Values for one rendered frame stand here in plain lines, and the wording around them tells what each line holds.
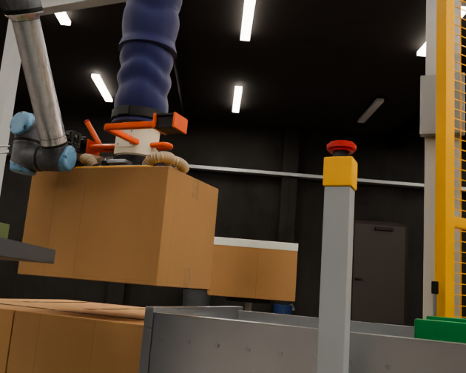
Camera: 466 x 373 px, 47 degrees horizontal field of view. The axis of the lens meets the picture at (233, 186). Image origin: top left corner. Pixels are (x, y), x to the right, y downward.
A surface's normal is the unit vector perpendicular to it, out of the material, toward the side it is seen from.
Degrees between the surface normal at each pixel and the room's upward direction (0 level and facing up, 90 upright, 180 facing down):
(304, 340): 90
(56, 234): 90
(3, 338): 90
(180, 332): 90
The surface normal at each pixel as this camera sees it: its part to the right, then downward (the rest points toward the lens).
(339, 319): -0.39, -0.20
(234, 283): 0.07, -0.18
